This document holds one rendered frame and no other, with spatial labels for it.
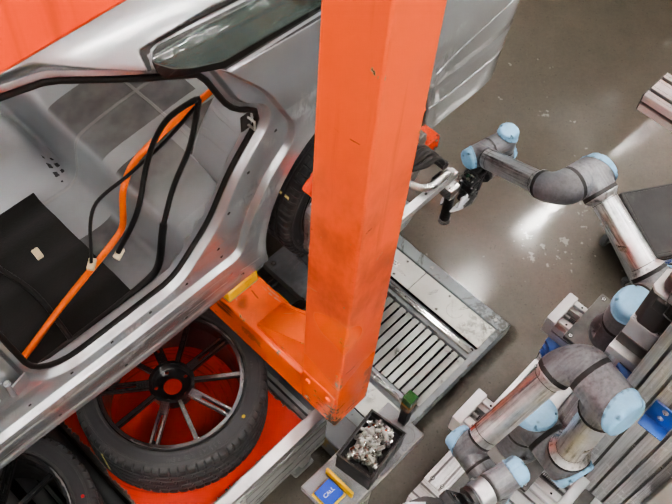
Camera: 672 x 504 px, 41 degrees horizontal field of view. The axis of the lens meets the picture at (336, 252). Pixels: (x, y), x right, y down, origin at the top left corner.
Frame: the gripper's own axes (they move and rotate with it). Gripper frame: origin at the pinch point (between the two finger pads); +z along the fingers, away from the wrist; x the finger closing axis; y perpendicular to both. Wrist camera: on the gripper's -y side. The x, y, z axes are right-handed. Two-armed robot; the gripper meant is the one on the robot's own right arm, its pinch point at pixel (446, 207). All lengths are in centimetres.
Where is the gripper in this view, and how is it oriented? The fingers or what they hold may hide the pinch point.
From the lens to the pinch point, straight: 312.5
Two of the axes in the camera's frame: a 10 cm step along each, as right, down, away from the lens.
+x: 7.2, 6.0, -3.5
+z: -6.9, 5.9, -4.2
